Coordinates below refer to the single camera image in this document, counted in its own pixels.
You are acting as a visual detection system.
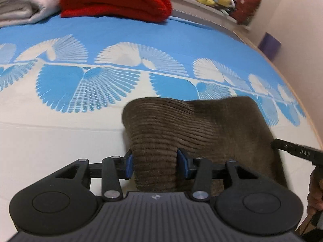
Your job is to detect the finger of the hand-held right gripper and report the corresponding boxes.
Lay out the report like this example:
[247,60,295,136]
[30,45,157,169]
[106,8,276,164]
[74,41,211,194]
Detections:
[271,138,323,167]

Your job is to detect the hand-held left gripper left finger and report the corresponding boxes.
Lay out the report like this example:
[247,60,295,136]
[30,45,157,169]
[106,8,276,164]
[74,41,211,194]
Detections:
[54,149,134,202]

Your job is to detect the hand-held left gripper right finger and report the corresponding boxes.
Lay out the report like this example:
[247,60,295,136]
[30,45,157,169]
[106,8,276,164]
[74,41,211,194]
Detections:
[177,148,255,202]

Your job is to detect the brown corduroy pants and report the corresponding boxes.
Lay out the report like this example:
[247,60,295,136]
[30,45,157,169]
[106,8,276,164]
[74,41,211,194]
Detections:
[122,96,288,197]

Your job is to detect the person's right hand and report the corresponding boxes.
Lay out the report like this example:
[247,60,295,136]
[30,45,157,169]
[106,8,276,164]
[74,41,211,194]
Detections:
[307,168,323,215]

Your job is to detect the blue white printed bed sheet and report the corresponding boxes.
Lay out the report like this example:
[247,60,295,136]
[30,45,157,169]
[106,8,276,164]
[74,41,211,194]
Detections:
[0,14,321,242]

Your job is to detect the purple box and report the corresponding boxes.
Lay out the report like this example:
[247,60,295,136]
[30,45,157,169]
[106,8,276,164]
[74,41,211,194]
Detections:
[257,32,282,61]

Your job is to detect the dark red cushion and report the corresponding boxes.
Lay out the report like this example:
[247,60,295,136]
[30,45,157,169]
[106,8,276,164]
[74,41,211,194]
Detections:
[230,0,262,26]

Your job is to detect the red folded blanket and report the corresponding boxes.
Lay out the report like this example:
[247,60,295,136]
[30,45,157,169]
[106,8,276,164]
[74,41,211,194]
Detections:
[60,0,173,23]

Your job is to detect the white folded blanket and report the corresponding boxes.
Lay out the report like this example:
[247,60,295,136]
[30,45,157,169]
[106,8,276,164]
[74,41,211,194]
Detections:
[0,0,66,28]

